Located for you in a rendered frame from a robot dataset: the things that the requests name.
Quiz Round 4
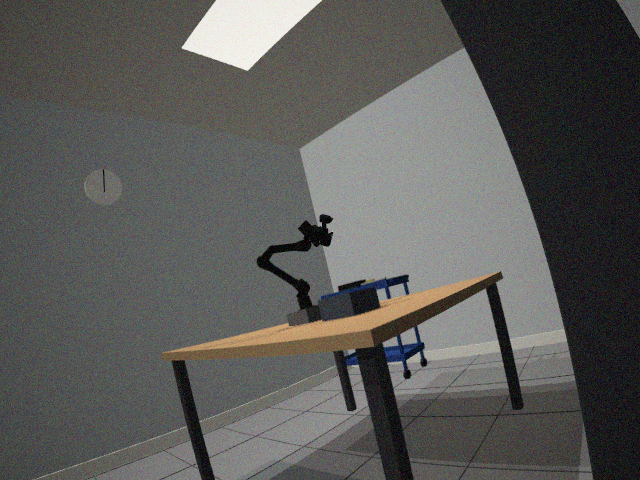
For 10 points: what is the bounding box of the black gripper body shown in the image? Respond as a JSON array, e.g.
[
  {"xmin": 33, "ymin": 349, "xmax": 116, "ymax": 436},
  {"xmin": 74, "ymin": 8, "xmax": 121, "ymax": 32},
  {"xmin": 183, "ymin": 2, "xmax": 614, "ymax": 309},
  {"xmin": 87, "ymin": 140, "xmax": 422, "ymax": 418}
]
[{"xmin": 315, "ymin": 214, "xmax": 331, "ymax": 247}]

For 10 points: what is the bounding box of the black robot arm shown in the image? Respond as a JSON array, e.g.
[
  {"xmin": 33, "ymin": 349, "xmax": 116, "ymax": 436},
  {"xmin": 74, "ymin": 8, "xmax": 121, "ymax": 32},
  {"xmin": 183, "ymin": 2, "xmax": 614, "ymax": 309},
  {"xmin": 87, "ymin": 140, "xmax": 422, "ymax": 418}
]
[{"xmin": 257, "ymin": 220, "xmax": 322, "ymax": 310}]

